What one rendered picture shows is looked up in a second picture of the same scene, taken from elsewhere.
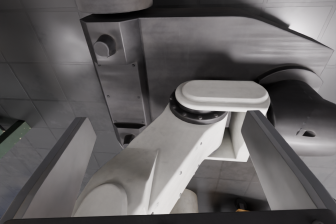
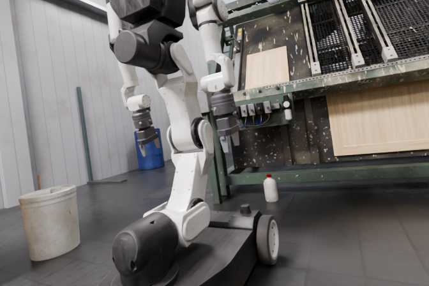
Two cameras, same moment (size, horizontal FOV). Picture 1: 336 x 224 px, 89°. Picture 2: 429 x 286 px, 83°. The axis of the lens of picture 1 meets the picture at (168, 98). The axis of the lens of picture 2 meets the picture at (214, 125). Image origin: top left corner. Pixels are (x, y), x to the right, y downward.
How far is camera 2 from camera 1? 0.90 m
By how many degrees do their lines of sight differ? 69
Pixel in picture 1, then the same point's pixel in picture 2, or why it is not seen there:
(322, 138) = (145, 224)
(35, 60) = not seen: hidden behind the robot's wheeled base
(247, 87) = (191, 230)
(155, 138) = (202, 182)
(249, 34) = (215, 265)
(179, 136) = (197, 187)
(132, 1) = (261, 228)
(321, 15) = not seen: outside the picture
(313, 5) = not seen: outside the picture
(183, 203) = (62, 236)
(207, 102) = (200, 207)
